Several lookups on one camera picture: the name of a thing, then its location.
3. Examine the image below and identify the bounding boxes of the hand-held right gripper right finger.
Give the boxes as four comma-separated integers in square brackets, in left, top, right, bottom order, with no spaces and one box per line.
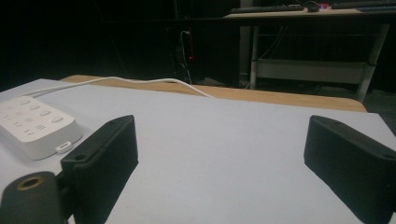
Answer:
[304,115,396,224]

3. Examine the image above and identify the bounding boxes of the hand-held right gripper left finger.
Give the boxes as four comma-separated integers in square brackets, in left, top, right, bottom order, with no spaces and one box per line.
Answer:
[60,114,139,224]

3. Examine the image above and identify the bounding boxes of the white power strip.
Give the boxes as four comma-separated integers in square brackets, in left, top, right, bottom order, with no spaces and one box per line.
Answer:
[0,95,84,161]

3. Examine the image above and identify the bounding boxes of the wooden desk with metal legs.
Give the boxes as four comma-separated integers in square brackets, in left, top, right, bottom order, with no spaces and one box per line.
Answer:
[223,7,396,104]

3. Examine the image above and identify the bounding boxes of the white table mat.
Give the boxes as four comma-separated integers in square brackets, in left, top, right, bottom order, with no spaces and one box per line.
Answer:
[0,77,396,224]

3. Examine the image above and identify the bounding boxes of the black keyboard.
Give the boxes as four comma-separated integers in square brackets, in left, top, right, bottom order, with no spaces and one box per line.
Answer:
[229,4,304,15]

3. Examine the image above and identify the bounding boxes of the white power strip cable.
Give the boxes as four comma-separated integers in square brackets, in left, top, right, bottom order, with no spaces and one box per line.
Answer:
[21,76,216,99]

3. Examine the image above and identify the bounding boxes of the hanging cables with red light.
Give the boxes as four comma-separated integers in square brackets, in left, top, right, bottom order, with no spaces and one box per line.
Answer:
[174,29,195,85]

